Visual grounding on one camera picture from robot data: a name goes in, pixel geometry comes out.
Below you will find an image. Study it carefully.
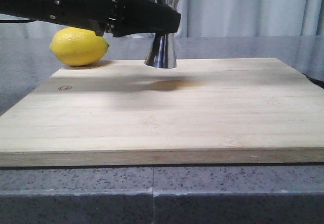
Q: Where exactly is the black board handle strap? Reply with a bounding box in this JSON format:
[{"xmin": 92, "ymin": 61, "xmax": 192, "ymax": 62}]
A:
[{"xmin": 303, "ymin": 73, "xmax": 324, "ymax": 89}]

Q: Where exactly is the yellow lemon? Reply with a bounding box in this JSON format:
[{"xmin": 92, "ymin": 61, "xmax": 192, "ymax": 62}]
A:
[{"xmin": 50, "ymin": 27, "xmax": 109, "ymax": 66}]

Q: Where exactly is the silver steel jigger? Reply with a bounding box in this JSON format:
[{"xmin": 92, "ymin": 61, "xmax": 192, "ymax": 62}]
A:
[{"xmin": 145, "ymin": 0, "xmax": 179, "ymax": 69}]

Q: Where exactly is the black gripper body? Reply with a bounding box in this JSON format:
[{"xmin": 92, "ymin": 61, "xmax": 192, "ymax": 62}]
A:
[{"xmin": 1, "ymin": 0, "xmax": 116, "ymax": 36}]

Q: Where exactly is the grey curtain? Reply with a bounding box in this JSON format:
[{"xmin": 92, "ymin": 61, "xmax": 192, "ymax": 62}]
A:
[{"xmin": 0, "ymin": 0, "xmax": 324, "ymax": 39}]

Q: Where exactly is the black cable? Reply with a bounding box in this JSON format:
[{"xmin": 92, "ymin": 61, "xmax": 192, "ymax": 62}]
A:
[{"xmin": 0, "ymin": 18, "xmax": 35, "ymax": 24}]

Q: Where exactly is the light wooden cutting board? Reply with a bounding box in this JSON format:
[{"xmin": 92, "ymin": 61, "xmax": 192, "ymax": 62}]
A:
[{"xmin": 1, "ymin": 58, "xmax": 323, "ymax": 167}]

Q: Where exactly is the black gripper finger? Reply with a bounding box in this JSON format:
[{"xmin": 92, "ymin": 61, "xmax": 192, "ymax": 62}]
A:
[{"xmin": 111, "ymin": 0, "xmax": 181, "ymax": 37}]

